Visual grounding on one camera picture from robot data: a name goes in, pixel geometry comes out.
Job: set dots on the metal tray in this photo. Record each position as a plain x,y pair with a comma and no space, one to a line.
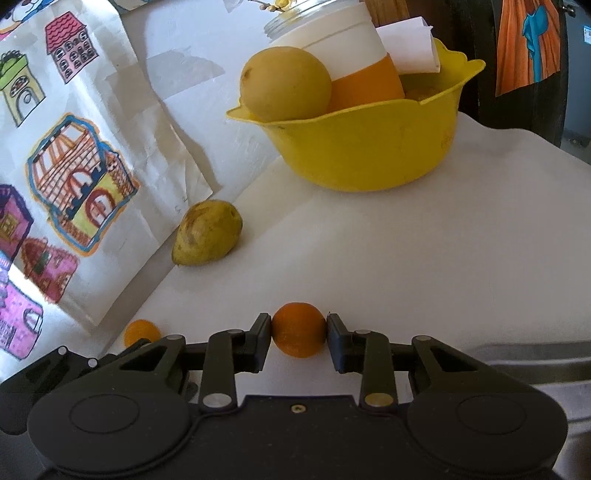
561,370

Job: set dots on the small orange tangerine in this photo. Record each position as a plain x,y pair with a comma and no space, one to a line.
140,329
299,330

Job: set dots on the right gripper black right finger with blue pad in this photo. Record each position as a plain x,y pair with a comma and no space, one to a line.
426,360

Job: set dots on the yellow flower sprig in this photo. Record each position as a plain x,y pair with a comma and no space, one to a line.
274,6

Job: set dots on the yellow plastic bowl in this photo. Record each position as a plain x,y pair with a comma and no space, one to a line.
383,145

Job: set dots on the folded white paper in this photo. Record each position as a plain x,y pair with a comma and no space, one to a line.
411,45

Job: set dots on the green yellow mango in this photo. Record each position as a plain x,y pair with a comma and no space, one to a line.
208,231

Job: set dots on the white and orange jar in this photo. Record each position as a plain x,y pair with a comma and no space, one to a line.
342,35

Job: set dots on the children's houses drawing paper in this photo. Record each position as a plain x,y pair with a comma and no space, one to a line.
94,178

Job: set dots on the orange dress painting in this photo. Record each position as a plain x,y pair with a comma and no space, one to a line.
528,44

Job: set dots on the yellow pear in bowl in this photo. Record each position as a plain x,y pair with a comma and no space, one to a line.
285,83

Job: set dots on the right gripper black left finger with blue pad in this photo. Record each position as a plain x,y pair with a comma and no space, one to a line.
225,354

